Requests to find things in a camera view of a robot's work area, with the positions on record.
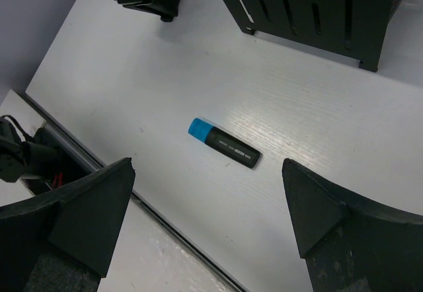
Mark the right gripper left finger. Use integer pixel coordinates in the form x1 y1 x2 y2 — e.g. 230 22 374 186
1 158 135 291

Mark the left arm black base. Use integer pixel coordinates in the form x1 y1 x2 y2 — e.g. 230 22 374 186
1 115 91 195

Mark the blue capped black highlighter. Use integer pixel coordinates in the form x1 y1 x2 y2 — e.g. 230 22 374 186
188 118 261 169

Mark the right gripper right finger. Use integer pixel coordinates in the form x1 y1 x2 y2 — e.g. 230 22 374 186
282 159 422 291

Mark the black two-slot organizer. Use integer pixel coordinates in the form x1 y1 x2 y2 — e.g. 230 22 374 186
223 0 403 72

